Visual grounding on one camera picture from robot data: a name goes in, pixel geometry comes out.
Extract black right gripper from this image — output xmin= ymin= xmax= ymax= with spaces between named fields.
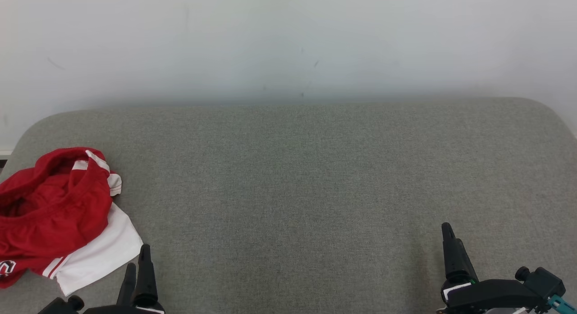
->
xmin=441 ymin=222 xmax=542 ymax=313

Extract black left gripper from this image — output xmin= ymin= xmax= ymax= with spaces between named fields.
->
xmin=83 ymin=244 xmax=165 ymax=314

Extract red shirt with white sleeves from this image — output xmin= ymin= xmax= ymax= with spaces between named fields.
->
xmin=0 ymin=202 xmax=144 ymax=297

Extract red shorts with white band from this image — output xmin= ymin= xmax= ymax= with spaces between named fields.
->
xmin=0 ymin=147 xmax=123 ymax=260

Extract grey fabric sofa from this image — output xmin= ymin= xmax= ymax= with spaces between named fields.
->
xmin=0 ymin=97 xmax=577 ymax=314

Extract teal cable connector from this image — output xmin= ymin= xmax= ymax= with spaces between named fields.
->
xmin=547 ymin=295 xmax=577 ymax=314

